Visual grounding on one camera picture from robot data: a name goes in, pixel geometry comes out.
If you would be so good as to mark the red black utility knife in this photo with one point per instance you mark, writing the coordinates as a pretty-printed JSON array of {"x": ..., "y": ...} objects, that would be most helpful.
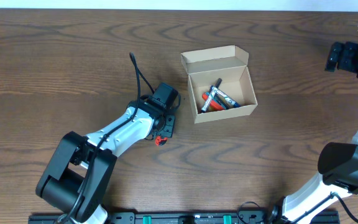
[{"x": 217, "y": 104}]

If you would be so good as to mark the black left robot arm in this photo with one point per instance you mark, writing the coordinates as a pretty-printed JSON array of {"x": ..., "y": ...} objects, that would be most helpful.
[{"x": 76, "y": 178}]

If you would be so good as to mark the cardboard box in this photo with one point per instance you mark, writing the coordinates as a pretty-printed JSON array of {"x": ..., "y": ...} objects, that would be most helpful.
[{"x": 205, "y": 67}]

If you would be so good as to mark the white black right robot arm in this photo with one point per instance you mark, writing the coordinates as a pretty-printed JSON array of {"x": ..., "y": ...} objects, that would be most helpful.
[{"x": 337, "y": 175}]

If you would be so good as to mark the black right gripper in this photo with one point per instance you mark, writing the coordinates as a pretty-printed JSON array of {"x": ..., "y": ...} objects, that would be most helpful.
[{"x": 336, "y": 57}]

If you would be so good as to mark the orange utility knife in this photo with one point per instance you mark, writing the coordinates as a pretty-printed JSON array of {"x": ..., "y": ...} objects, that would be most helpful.
[{"x": 160, "y": 141}]

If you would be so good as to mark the black white marker pen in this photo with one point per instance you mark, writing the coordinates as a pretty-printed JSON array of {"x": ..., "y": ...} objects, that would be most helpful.
[{"x": 212, "y": 93}]

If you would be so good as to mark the blue capped white marker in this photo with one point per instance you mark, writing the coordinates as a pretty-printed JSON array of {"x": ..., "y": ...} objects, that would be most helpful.
[{"x": 217, "y": 92}]

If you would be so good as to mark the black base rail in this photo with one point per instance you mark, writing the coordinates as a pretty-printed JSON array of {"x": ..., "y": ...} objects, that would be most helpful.
[{"x": 244, "y": 216}]

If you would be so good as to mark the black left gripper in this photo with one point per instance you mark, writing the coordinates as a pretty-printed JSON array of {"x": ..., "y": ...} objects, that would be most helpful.
[{"x": 169, "y": 126}]

